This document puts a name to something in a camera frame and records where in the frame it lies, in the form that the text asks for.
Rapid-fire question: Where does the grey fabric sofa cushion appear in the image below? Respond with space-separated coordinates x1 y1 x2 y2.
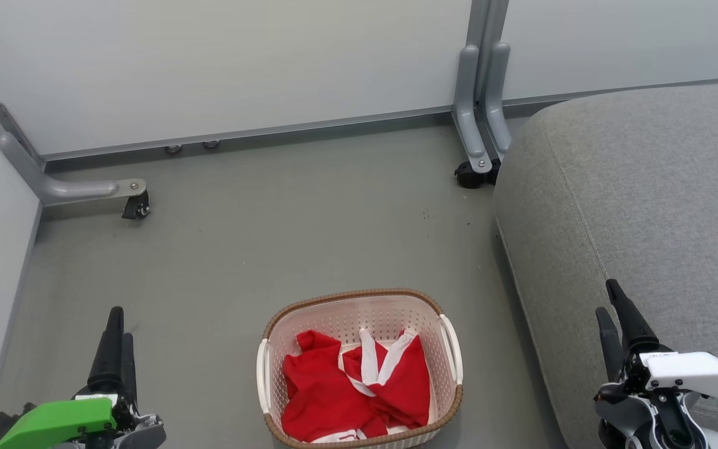
493 81 718 449

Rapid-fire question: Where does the grey curved partition foot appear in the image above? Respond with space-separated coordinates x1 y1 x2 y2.
452 44 493 175
485 41 514 158

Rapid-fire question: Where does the white perforated laundry basket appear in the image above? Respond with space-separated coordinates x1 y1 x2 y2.
256 288 464 449

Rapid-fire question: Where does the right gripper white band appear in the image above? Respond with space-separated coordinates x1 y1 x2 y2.
595 278 718 415

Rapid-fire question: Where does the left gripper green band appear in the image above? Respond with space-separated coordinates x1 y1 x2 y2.
0 306 148 449

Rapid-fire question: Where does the black caster with grey bracket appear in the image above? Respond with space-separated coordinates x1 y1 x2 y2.
122 190 151 220

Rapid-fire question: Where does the red and white garment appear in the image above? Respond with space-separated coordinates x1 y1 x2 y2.
281 329 432 443

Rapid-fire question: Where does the long grey partition foot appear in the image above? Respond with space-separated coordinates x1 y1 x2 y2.
0 100 148 208

